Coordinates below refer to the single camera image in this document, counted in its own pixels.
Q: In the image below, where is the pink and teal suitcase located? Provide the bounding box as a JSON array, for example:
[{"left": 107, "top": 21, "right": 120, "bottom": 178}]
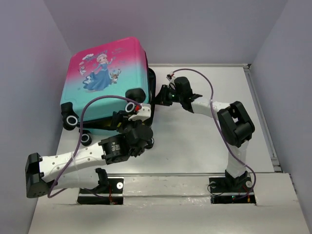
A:
[{"left": 60, "top": 37, "right": 156, "bottom": 146}]

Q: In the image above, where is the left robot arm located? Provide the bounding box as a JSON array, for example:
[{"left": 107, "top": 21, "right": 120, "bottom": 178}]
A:
[{"left": 25, "top": 107, "right": 153, "bottom": 198}]

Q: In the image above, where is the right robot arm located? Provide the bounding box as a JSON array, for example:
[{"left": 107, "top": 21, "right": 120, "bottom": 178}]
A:
[{"left": 155, "top": 77, "right": 255, "bottom": 194}]

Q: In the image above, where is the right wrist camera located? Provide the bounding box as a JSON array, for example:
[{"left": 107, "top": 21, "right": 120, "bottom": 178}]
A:
[{"left": 166, "top": 72, "right": 176, "bottom": 84}]

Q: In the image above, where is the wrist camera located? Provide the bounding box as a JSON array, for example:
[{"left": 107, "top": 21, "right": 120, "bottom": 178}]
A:
[
  {"left": 128, "top": 103, "right": 152, "bottom": 122},
  {"left": 166, "top": 72, "right": 176, "bottom": 84}
]

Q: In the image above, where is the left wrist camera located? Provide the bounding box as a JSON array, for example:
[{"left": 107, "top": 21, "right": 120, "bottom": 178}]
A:
[{"left": 128, "top": 103, "right": 152, "bottom": 122}]

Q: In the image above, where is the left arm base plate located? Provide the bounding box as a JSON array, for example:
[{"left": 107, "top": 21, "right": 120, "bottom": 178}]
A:
[{"left": 77, "top": 176, "right": 124, "bottom": 205}]

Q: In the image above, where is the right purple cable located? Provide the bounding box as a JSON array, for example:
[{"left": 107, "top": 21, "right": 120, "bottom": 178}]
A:
[{"left": 174, "top": 68, "right": 256, "bottom": 197}]

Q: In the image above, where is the purple cable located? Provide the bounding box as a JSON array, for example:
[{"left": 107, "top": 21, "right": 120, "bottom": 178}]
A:
[
  {"left": 174, "top": 68, "right": 256, "bottom": 197},
  {"left": 47, "top": 96, "right": 141, "bottom": 198}
]

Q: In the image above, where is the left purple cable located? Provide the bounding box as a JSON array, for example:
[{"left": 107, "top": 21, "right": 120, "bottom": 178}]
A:
[{"left": 47, "top": 96, "right": 141, "bottom": 198}]

